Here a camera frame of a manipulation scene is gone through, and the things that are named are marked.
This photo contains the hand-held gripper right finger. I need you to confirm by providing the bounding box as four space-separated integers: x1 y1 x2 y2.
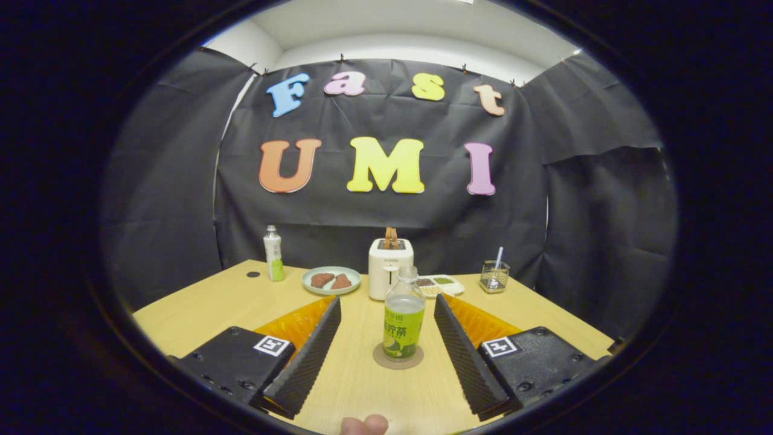
434 294 605 422

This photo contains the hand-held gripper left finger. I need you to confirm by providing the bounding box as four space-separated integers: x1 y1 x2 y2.
175 296 342 420

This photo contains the green label juice bottle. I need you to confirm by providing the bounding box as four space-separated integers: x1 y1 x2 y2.
383 266 426 361

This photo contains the round brown coaster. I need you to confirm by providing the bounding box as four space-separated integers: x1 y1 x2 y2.
373 343 425 370

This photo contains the small white green bottle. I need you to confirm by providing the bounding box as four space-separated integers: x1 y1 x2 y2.
263 225 286 282

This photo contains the wooden table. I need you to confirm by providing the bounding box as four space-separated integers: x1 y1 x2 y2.
132 260 615 435

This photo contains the pale green plate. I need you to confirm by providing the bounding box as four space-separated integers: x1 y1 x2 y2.
301 266 362 296

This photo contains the white divided tray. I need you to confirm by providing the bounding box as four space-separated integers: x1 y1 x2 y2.
417 275 466 298

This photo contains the white toaster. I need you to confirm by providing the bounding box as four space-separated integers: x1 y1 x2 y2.
368 238 415 301

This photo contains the black backdrop cloth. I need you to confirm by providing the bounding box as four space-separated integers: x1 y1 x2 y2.
100 47 680 342

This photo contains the wire mesh holder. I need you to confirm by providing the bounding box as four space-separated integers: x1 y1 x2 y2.
480 260 511 294

